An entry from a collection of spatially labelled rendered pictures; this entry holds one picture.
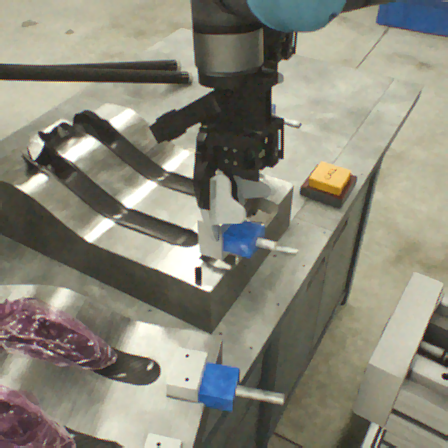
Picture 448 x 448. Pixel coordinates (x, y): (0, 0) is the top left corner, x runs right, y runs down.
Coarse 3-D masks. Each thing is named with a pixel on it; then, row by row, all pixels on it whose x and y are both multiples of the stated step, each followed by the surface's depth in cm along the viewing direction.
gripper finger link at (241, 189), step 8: (232, 176) 68; (232, 184) 69; (240, 184) 70; (248, 184) 69; (256, 184) 68; (264, 184) 68; (232, 192) 70; (240, 192) 70; (248, 192) 70; (256, 192) 69; (264, 192) 69; (240, 200) 71
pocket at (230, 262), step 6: (198, 258) 73; (204, 258) 74; (210, 258) 76; (216, 258) 76; (228, 258) 76; (234, 258) 76; (240, 258) 75; (216, 264) 75; (222, 264) 75; (228, 264) 75; (234, 264) 74; (228, 270) 73; (228, 276) 72
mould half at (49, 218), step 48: (96, 144) 86; (144, 144) 90; (0, 192) 81; (48, 192) 78; (144, 192) 84; (288, 192) 84; (48, 240) 82; (96, 240) 76; (144, 240) 76; (144, 288) 76; (192, 288) 70; (240, 288) 78
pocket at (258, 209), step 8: (248, 200) 82; (256, 200) 83; (264, 200) 82; (248, 208) 83; (256, 208) 84; (264, 208) 83; (272, 208) 82; (248, 216) 83; (256, 216) 83; (264, 216) 83; (272, 216) 81; (264, 224) 80
